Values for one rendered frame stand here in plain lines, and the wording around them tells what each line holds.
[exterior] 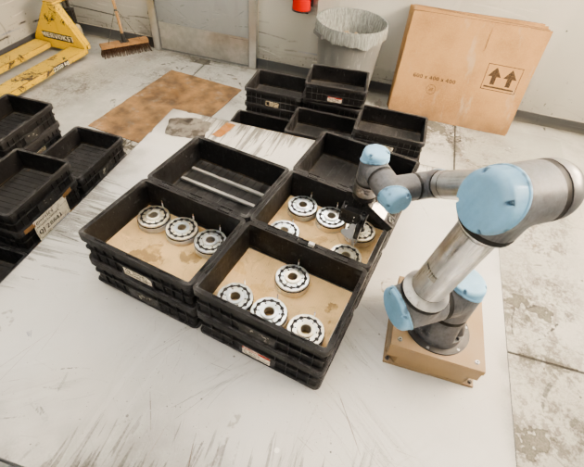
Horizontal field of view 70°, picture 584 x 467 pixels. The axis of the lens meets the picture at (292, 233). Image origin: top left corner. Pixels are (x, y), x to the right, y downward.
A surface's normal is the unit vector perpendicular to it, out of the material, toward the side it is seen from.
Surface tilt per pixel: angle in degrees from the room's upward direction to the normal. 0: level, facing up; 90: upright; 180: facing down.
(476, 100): 75
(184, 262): 0
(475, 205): 80
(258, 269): 0
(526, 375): 0
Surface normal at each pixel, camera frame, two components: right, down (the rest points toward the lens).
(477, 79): -0.26, 0.51
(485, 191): -0.91, 0.09
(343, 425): 0.07, -0.69
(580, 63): -0.28, 0.68
